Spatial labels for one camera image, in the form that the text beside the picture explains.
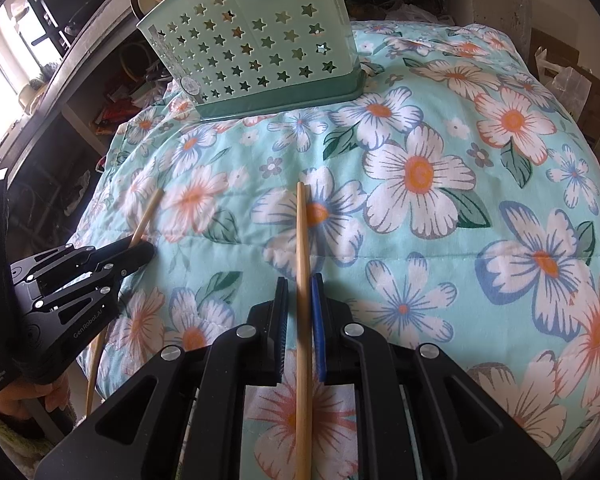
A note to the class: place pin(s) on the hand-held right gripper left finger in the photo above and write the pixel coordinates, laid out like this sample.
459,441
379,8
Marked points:
281,340

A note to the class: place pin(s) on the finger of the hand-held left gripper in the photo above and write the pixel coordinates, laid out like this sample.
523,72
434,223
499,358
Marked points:
85,292
110,257

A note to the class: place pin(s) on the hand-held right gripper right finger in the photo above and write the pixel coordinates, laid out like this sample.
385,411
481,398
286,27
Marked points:
318,340

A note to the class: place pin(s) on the green star-cutout utensil holder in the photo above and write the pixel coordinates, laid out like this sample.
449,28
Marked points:
260,60

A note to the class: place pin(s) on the person's left forearm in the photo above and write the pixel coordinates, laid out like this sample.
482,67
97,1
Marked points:
0,440

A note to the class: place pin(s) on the person's left hand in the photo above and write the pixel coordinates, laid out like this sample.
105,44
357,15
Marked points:
57,395

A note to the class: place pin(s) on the red snack packets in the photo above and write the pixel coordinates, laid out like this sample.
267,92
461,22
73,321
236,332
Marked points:
112,119

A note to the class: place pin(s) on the floral turquoise blanket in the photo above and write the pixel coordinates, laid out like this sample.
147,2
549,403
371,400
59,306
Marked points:
430,240

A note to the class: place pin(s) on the grey concrete counter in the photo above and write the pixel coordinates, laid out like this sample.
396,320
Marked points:
65,85

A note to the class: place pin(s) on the bright window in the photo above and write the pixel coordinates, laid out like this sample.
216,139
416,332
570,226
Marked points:
0,70

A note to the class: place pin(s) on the crumpled white plastic bag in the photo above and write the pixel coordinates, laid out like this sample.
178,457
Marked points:
415,12

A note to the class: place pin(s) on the white green-print plastic bag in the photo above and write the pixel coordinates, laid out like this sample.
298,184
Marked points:
567,82

